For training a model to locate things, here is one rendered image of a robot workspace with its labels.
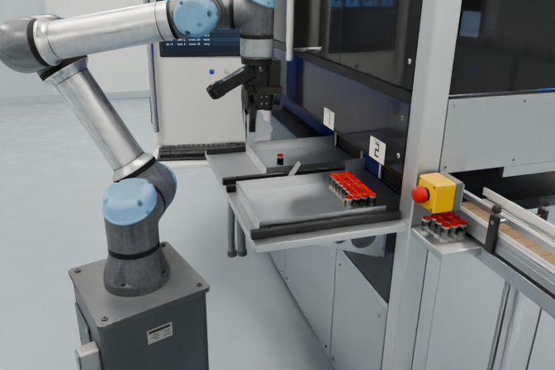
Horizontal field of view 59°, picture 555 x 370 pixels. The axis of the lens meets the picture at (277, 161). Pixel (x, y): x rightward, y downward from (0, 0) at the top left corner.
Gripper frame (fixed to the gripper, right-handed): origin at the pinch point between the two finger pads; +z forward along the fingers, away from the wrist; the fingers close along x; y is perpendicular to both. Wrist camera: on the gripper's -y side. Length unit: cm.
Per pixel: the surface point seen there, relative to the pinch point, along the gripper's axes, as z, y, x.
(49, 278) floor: 110, -76, 131
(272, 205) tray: 21.3, 8.7, 8.5
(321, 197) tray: 21.3, 23.4, 9.8
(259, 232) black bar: 19.7, 0.8, -8.4
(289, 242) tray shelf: 21.7, 7.4, -11.1
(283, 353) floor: 110, 25, 48
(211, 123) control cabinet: 20, 4, 89
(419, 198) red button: 10.0, 35.7, -18.9
